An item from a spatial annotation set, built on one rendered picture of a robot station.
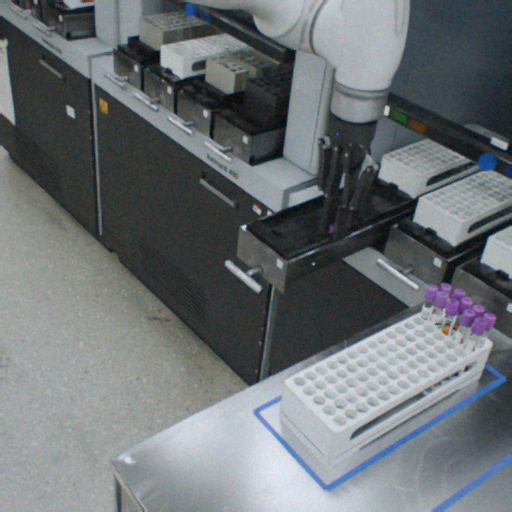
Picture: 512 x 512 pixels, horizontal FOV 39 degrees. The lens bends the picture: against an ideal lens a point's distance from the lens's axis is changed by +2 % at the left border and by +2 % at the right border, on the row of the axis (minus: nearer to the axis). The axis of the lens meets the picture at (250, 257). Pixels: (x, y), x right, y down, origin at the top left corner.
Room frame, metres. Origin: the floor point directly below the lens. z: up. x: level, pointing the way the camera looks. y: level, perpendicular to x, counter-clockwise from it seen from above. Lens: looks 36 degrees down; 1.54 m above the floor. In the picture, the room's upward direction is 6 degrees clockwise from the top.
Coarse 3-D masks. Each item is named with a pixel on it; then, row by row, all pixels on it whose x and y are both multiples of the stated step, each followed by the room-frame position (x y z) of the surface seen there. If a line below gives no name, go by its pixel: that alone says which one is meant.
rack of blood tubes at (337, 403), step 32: (416, 320) 0.80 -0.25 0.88; (352, 352) 0.72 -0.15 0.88; (384, 352) 0.73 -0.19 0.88; (416, 352) 0.73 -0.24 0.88; (448, 352) 0.74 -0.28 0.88; (480, 352) 0.75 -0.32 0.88; (288, 384) 0.65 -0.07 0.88; (320, 384) 0.66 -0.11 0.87; (352, 384) 0.67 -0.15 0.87; (384, 384) 0.68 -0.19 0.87; (416, 384) 0.67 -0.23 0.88; (448, 384) 0.72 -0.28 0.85; (288, 416) 0.63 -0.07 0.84; (320, 416) 0.60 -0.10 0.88; (352, 416) 0.62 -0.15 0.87; (384, 416) 0.66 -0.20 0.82; (320, 448) 0.59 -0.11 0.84; (352, 448) 0.60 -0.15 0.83
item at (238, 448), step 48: (480, 384) 0.75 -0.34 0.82; (192, 432) 0.61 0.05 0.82; (240, 432) 0.61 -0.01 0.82; (288, 432) 0.62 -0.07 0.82; (384, 432) 0.64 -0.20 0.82; (432, 432) 0.65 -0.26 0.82; (480, 432) 0.66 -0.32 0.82; (144, 480) 0.53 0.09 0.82; (192, 480) 0.54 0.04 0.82; (240, 480) 0.54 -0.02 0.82; (288, 480) 0.55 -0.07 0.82; (336, 480) 0.56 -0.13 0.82; (384, 480) 0.57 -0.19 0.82; (432, 480) 0.58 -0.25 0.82; (480, 480) 0.59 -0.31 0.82
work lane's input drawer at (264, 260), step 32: (384, 192) 1.29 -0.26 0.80; (256, 224) 1.10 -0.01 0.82; (288, 224) 1.14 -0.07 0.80; (320, 224) 1.15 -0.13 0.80; (352, 224) 1.15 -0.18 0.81; (384, 224) 1.18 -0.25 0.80; (256, 256) 1.07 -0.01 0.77; (288, 256) 1.02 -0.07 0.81; (320, 256) 1.06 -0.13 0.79; (256, 288) 1.00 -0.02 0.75
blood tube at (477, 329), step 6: (480, 318) 0.75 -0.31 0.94; (474, 324) 0.75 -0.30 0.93; (480, 324) 0.74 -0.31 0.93; (474, 330) 0.74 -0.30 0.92; (480, 330) 0.74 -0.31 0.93; (474, 336) 0.74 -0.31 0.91; (468, 342) 0.75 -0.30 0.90; (474, 342) 0.74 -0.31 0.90; (468, 348) 0.74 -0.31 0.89; (474, 348) 0.74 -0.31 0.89
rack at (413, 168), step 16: (416, 144) 1.40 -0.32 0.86; (432, 144) 1.41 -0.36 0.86; (384, 160) 1.33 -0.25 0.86; (400, 160) 1.33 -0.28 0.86; (416, 160) 1.33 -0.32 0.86; (432, 160) 1.34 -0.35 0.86; (448, 160) 1.35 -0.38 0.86; (464, 160) 1.36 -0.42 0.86; (384, 176) 1.32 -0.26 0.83; (400, 176) 1.29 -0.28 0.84; (416, 176) 1.26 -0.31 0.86; (432, 176) 1.29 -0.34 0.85; (448, 176) 1.38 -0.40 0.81; (464, 176) 1.37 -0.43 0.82; (416, 192) 1.26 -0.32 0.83
